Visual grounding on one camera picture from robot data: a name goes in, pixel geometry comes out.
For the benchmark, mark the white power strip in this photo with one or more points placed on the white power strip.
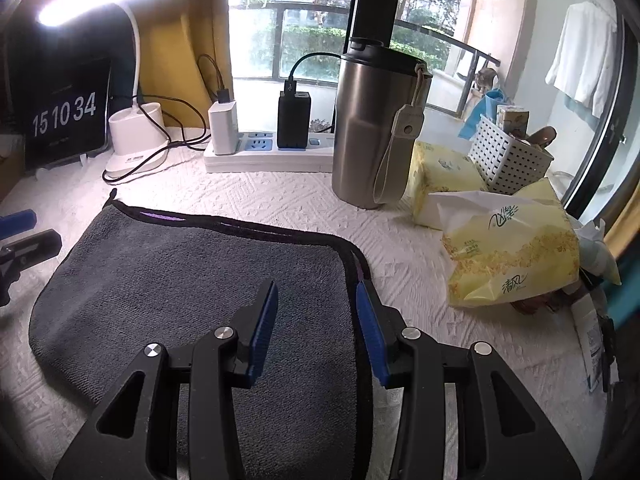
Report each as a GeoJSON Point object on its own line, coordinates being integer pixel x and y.
{"type": "Point", "coordinates": [280, 160]}

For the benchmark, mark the white charger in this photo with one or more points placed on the white charger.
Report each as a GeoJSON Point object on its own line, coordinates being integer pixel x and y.
{"type": "Point", "coordinates": [222, 127]}

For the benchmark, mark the opened yellow tissue pack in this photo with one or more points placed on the opened yellow tissue pack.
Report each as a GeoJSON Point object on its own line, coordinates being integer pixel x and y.
{"type": "Point", "coordinates": [515, 255]}

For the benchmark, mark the white desk lamp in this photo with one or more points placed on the white desk lamp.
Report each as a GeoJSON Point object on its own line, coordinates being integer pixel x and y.
{"type": "Point", "coordinates": [135, 132]}

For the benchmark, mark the light blue packet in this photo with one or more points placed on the light blue packet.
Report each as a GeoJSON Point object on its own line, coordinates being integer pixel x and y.
{"type": "Point", "coordinates": [602, 255]}

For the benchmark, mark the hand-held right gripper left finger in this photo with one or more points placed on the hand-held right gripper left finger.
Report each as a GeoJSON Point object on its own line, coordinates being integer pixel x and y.
{"type": "Point", "coordinates": [262, 331]}

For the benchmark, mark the white textured table cover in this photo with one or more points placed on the white textured table cover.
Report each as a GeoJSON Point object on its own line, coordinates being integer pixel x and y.
{"type": "Point", "coordinates": [400, 260]}

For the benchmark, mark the balcony railing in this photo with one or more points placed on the balcony railing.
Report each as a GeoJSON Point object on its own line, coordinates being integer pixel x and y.
{"type": "Point", "coordinates": [310, 7]}

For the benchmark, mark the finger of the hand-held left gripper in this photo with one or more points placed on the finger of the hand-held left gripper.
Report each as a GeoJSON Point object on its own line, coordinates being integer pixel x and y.
{"type": "Point", "coordinates": [17, 222]}
{"type": "Point", "coordinates": [35, 249]}

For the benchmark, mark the black tablet clock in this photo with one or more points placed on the black tablet clock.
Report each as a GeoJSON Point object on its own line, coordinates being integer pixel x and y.
{"type": "Point", "coordinates": [62, 110]}

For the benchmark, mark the grey towel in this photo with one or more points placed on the grey towel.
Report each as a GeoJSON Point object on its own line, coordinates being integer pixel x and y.
{"type": "Point", "coordinates": [175, 300]}

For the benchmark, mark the white hanging shirt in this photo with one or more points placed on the white hanging shirt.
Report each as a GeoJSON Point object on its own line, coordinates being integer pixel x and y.
{"type": "Point", "coordinates": [582, 60]}

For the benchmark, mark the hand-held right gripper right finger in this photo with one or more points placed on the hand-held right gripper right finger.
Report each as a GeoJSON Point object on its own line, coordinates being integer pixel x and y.
{"type": "Point", "coordinates": [370, 336]}

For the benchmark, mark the steel tumbler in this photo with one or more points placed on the steel tumbler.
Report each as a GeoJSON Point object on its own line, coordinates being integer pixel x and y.
{"type": "Point", "coordinates": [372, 125]}

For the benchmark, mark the yellow curtain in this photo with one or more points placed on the yellow curtain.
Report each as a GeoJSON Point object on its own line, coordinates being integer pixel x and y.
{"type": "Point", "coordinates": [172, 70]}

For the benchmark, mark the brown cat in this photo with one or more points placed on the brown cat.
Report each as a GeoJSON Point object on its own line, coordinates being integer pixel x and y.
{"type": "Point", "coordinates": [486, 80]}

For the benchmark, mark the blue bag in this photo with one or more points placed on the blue bag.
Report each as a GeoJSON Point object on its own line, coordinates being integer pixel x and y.
{"type": "Point", "coordinates": [482, 110]}

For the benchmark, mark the black charger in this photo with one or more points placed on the black charger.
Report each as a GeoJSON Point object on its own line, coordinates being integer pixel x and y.
{"type": "Point", "coordinates": [294, 120]}

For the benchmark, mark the white paper label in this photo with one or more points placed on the white paper label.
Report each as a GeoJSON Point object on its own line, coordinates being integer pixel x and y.
{"type": "Point", "coordinates": [590, 340]}

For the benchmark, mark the white plastic basket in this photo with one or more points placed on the white plastic basket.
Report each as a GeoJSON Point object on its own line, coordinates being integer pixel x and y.
{"type": "Point", "coordinates": [500, 160]}

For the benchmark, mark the small printed box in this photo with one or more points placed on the small printed box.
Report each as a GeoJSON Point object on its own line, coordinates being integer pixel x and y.
{"type": "Point", "coordinates": [512, 119]}

